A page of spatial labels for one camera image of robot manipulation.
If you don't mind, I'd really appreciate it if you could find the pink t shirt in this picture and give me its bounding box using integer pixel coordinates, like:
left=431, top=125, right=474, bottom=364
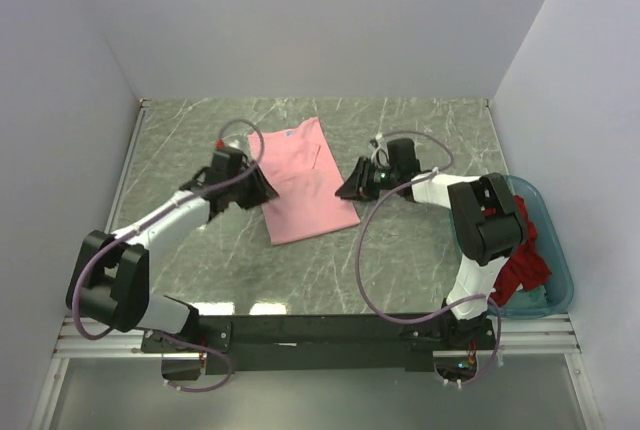
left=248, top=117, right=360, bottom=245

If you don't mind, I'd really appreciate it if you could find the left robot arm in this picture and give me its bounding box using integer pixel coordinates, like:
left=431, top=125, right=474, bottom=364
left=66, top=145, right=279, bottom=344

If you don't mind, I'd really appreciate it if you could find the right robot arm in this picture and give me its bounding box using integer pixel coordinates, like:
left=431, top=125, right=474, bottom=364
left=335, top=131, right=528, bottom=345

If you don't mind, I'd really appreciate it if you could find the black base beam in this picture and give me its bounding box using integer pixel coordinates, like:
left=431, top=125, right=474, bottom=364
left=139, top=313, right=496, bottom=384

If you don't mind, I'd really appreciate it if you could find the red t shirt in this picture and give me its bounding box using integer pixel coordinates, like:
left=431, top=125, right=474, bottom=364
left=491, top=195, right=551, bottom=307

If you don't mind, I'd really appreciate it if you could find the blue plastic basket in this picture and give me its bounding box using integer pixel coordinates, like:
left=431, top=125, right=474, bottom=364
left=449, top=174, right=575, bottom=320

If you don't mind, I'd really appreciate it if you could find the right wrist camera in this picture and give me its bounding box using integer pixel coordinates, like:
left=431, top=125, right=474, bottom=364
left=369, top=133, right=389, bottom=167

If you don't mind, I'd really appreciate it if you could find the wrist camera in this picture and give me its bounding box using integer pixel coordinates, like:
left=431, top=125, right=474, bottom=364
left=215, top=139, right=241, bottom=150
left=369, top=133, right=389, bottom=167

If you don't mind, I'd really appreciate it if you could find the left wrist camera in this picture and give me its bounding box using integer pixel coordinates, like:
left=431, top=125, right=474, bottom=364
left=215, top=139, right=241, bottom=150

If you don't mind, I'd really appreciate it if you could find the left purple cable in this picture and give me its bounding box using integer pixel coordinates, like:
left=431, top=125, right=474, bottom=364
left=72, top=118, right=266, bottom=394

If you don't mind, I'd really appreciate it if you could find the aluminium rail frame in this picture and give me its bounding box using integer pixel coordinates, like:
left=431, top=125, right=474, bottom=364
left=32, top=98, right=599, bottom=429

